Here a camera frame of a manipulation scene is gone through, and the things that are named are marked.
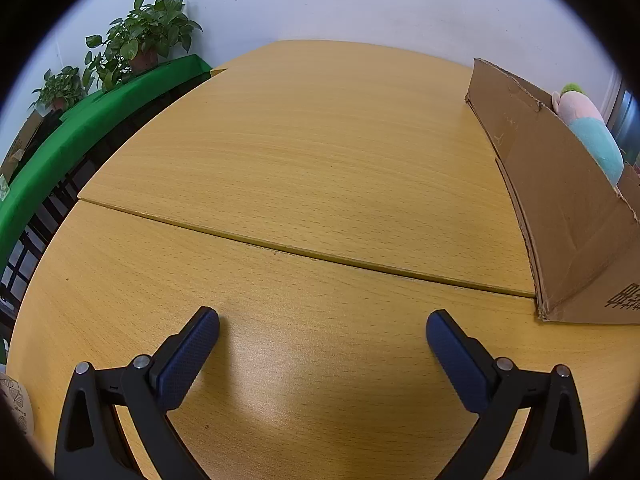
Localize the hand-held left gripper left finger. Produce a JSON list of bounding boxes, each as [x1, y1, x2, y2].
[[55, 306, 221, 480]]

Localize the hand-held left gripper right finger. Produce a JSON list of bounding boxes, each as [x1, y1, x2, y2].
[[426, 310, 591, 480]]

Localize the large cardboard box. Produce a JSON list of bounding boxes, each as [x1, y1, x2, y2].
[[465, 57, 640, 325]]

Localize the wooden desktop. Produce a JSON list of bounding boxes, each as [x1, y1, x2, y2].
[[5, 40, 640, 480]]

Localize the white patterned bag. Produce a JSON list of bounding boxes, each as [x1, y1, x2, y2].
[[0, 372, 36, 441]]

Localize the black metal chair frames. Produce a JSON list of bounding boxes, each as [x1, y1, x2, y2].
[[0, 150, 106, 311]]

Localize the pink pig plush toy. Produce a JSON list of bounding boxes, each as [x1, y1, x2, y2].
[[551, 84, 625, 187]]

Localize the brown cardboard carton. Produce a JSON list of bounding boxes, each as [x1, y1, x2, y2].
[[0, 110, 46, 186]]

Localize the small potted green plant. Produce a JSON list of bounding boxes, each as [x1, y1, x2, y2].
[[29, 66, 86, 113]]

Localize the large potted green plant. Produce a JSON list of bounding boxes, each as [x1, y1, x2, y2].
[[82, 0, 203, 93]]

